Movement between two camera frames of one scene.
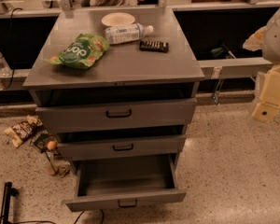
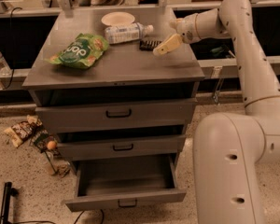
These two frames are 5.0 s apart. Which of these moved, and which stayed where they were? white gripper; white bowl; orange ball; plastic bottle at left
Moved: white gripper
Stayed: plastic bottle at left; white bowl; orange ball
